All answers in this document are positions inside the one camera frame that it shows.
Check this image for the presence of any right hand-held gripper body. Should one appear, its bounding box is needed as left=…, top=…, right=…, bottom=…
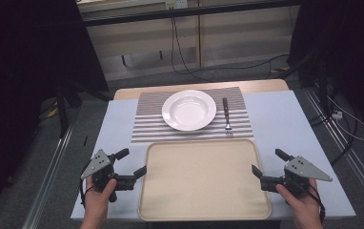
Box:
left=260, top=156, right=333, bottom=197

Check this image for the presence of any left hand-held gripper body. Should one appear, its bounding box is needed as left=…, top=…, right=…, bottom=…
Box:
left=80, top=149, right=136, bottom=203

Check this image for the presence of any person's left hand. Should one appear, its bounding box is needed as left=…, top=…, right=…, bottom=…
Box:
left=83, top=177, right=117, bottom=220

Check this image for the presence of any person's right hand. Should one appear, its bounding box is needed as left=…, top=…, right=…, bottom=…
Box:
left=275, top=179, right=322, bottom=223

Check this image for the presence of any pale blue table board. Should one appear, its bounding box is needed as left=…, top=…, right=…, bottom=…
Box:
left=70, top=90, right=356, bottom=221

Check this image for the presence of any grey striped placemat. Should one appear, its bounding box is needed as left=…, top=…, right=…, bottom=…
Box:
left=131, top=86, right=254, bottom=144

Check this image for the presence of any beige tray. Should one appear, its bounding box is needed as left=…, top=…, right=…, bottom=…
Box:
left=137, top=138, right=273, bottom=222

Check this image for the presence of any black metal stand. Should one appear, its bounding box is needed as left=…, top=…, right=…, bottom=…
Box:
left=55, top=85, right=83, bottom=138

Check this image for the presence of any white deep plate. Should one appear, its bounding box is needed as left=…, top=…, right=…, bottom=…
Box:
left=161, top=89, right=217, bottom=132

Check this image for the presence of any black curtain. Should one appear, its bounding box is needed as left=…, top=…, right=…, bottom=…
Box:
left=0, top=0, right=110, bottom=220
left=286, top=0, right=364, bottom=132

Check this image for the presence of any wooden cabinet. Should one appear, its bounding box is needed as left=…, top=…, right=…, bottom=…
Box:
left=76, top=0, right=301, bottom=81

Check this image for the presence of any black crossbar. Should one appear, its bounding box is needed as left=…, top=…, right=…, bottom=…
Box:
left=81, top=0, right=302, bottom=28

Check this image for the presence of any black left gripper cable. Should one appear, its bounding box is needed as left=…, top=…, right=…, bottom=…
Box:
left=79, top=178, right=95, bottom=208

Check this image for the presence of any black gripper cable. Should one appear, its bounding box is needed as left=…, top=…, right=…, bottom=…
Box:
left=79, top=178, right=95, bottom=208
left=307, top=182, right=327, bottom=224

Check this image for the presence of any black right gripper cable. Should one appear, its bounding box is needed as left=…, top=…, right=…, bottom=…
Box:
left=307, top=182, right=327, bottom=224

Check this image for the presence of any metal floor rail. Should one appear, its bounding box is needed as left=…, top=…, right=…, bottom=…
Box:
left=303, top=88, right=364, bottom=208
left=22, top=125, right=74, bottom=229

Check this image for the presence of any thick black cable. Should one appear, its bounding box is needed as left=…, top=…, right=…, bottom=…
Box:
left=308, top=94, right=359, bottom=166

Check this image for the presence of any fork with brown handle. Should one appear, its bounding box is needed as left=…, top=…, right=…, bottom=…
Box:
left=222, top=96, right=234, bottom=137

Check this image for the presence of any white cable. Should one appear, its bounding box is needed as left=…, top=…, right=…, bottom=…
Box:
left=326, top=94, right=364, bottom=142

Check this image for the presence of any black floor cable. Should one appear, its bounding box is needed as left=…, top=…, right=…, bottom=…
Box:
left=202, top=52, right=291, bottom=80

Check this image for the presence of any black hanging cable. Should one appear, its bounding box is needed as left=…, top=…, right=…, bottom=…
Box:
left=170, top=16, right=208, bottom=81

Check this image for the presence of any white wall socket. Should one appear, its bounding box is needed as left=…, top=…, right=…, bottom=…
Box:
left=165, top=0, right=189, bottom=10

